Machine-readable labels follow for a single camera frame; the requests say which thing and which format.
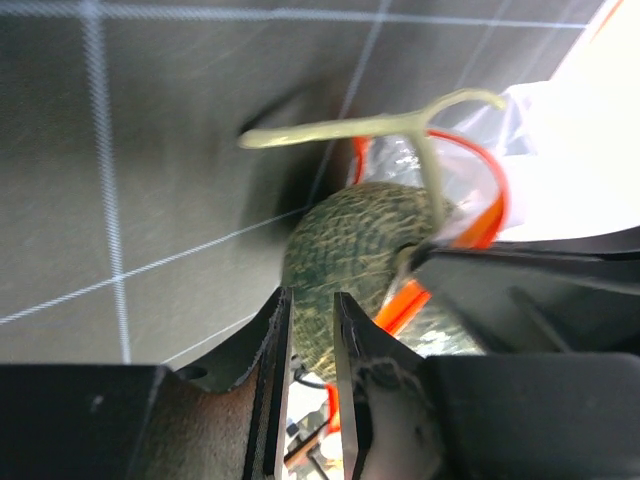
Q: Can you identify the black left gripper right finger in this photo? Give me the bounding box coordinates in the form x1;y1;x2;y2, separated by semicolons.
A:
334;293;639;479

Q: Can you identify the black grid cutting mat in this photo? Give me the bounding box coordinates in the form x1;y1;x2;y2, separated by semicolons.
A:
1;1;599;365

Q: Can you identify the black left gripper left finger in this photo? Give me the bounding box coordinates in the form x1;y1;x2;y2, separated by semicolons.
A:
1;288;293;479

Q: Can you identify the clear zip bag orange zipper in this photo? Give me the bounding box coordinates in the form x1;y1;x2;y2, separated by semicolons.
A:
284;0;640;476

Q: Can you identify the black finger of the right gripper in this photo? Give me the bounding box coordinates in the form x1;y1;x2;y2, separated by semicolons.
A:
409;239;639;353

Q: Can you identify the netted green melon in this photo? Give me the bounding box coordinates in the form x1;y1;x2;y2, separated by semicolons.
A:
238;89;506;383

